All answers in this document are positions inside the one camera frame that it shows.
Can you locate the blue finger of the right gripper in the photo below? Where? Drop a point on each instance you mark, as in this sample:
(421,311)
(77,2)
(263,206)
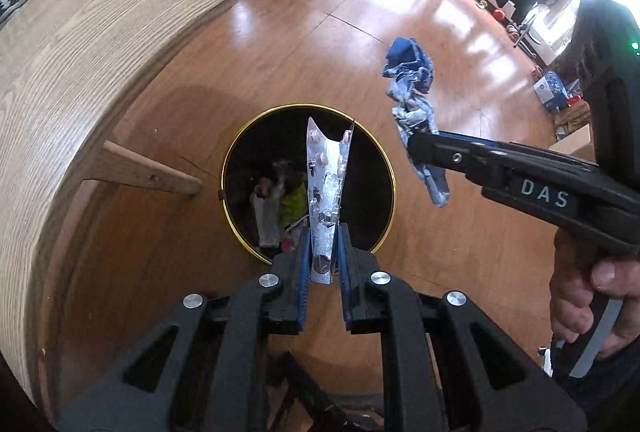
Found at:
(431,150)
(459,137)

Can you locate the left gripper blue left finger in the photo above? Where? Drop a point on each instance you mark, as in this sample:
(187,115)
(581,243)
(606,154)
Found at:
(303,277)

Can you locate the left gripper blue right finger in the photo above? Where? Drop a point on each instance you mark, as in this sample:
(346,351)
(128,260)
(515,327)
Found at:
(345,257)

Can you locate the blue white wrapper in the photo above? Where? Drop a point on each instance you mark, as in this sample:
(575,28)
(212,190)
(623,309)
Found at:
(411,74)

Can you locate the silver pill blister pack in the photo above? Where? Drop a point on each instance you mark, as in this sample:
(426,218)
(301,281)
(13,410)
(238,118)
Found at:
(327,162)

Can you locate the black round trash bin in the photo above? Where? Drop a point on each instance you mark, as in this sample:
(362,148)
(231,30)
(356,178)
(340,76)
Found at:
(264,181)

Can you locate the wooden table leg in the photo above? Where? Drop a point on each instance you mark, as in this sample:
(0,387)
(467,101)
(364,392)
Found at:
(117,164)

